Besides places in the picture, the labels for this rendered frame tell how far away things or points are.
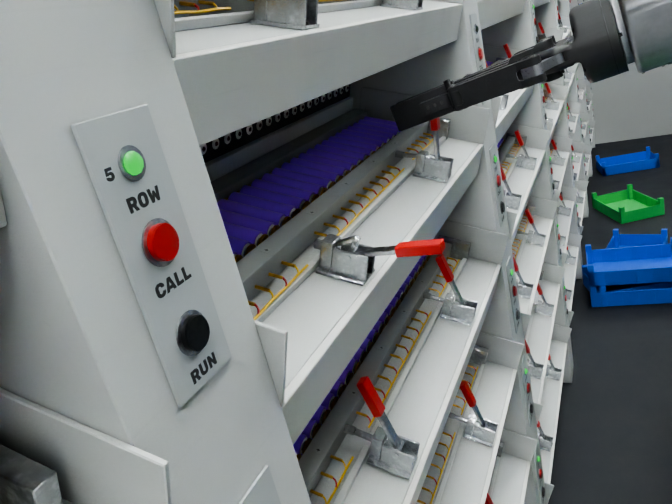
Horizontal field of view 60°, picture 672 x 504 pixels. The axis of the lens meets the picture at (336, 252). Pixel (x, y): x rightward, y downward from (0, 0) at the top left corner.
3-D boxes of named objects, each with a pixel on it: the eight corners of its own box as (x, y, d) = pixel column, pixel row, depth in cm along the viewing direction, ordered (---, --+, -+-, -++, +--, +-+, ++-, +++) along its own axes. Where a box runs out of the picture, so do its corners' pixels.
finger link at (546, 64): (580, 61, 57) (583, 66, 52) (526, 81, 59) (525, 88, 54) (573, 36, 56) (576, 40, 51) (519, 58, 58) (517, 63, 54)
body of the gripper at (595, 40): (633, 75, 52) (530, 111, 57) (630, 63, 59) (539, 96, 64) (610, -8, 50) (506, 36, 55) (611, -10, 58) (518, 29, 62)
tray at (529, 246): (549, 234, 155) (562, 186, 148) (518, 359, 104) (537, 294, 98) (473, 217, 161) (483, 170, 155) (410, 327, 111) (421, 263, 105)
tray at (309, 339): (477, 174, 84) (490, 108, 80) (279, 466, 34) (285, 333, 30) (350, 147, 91) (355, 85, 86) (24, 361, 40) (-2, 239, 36)
